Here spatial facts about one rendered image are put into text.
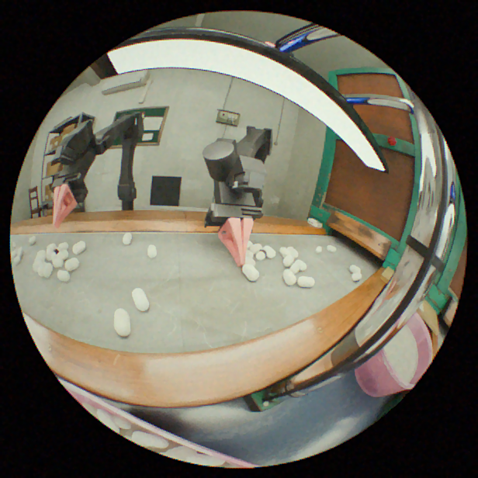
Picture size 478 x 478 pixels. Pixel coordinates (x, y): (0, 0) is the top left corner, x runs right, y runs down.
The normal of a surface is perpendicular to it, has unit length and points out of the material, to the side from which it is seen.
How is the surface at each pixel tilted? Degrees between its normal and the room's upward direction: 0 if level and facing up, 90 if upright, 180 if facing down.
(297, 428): 0
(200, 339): 0
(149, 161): 90
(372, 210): 89
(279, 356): 0
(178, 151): 90
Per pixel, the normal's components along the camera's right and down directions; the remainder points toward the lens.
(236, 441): 0.19, -0.90
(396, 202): -0.91, 0.00
